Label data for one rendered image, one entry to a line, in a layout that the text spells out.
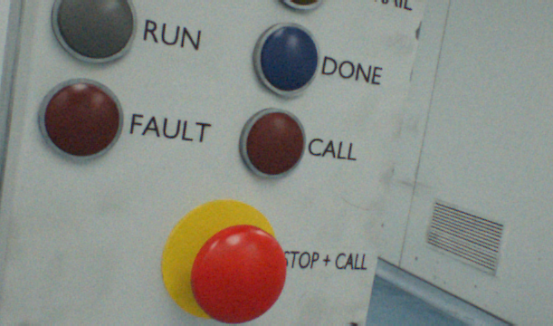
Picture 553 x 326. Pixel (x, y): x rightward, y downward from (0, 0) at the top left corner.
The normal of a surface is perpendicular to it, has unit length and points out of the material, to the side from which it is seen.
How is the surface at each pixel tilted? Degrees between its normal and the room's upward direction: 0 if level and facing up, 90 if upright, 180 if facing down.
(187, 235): 90
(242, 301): 95
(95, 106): 87
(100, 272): 90
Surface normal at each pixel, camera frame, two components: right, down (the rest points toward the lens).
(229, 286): 0.37, 0.18
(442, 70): -0.87, -0.09
